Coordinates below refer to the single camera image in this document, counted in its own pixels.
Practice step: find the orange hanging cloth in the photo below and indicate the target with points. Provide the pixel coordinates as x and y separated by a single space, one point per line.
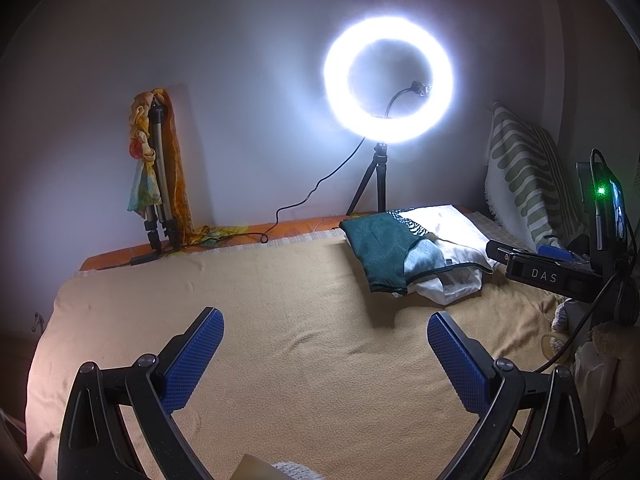
180 175

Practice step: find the green striped white pillow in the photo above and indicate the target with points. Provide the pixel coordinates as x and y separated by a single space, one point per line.
520 180

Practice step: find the green and white shirt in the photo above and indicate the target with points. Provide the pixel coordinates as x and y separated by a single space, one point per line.
380 245

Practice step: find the black gooseneck phone holder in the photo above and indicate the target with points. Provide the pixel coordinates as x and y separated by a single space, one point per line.
400 97

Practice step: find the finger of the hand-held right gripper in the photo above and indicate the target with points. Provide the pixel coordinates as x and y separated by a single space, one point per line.
510 250
555 252

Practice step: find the beige blanket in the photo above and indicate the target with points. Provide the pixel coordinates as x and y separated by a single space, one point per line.
300 335

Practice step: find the beige fuzzy cloth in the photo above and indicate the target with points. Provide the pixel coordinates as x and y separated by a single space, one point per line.
607 360

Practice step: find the white folded cloth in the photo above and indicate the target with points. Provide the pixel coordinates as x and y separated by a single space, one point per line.
460 240

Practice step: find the yellow and teal cloth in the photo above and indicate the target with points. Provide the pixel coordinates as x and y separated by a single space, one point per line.
220 234

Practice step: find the silver folded tripod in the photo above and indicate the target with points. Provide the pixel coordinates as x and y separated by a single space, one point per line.
160 185

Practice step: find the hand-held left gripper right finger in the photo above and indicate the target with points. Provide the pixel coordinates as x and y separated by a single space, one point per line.
457 360

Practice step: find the white knit cloth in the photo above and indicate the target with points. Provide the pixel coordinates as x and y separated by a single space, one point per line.
297 471

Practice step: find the orange printed bed sheet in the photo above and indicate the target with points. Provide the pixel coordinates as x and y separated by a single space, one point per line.
115 257

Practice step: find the knotted colourful scarf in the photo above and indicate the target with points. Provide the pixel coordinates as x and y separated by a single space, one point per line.
142 160

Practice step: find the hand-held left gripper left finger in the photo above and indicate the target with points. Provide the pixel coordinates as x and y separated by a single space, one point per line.
195 360

